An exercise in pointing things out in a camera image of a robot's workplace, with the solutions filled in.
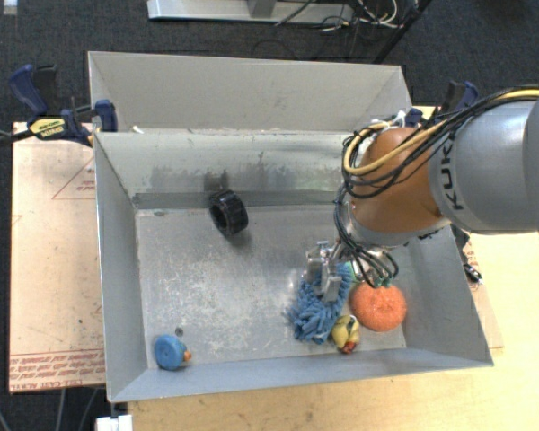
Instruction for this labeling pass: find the brown cardboard board red print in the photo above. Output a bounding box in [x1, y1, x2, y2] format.
[8, 121, 507, 395]

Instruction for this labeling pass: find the blue round toy orange tip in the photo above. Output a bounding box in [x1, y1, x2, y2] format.
[153, 333, 193, 372]

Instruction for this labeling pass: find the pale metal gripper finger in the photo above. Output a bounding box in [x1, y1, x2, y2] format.
[321, 258, 344, 303]
[304, 241, 331, 286]

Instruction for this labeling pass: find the grey metal bin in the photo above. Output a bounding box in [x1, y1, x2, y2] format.
[87, 50, 495, 404]

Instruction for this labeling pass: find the orange sponge ball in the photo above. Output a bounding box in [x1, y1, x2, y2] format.
[348, 281, 408, 333]

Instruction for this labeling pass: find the yellow toy duck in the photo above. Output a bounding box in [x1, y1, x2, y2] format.
[331, 314, 361, 356]

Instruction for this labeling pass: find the blue shaggy cloth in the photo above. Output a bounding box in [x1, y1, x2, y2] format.
[285, 261, 355, 345]

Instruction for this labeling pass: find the black ribbed ring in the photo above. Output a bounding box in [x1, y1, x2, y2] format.
[208, 189, 250, 237]

